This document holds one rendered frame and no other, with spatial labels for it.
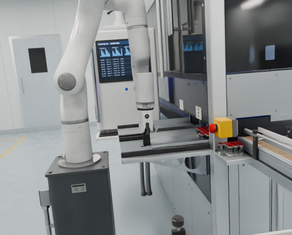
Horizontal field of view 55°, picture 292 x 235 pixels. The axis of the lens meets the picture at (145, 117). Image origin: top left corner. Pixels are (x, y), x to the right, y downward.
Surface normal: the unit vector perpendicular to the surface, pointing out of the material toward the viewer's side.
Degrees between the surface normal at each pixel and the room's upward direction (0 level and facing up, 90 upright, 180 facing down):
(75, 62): 66
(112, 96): 90
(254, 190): 90
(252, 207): 90
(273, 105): 90
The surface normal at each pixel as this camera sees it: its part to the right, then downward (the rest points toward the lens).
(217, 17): 0.12, 0.16
